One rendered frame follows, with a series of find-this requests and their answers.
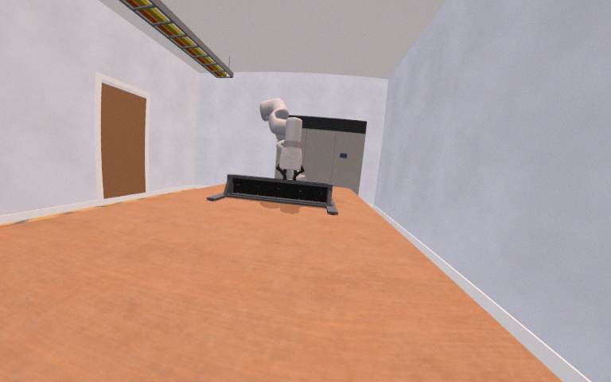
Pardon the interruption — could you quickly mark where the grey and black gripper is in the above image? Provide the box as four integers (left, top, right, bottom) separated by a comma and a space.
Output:
276, 146, 304, 181

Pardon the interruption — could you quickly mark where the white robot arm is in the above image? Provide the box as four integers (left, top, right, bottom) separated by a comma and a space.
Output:
260, 99, 302, 153

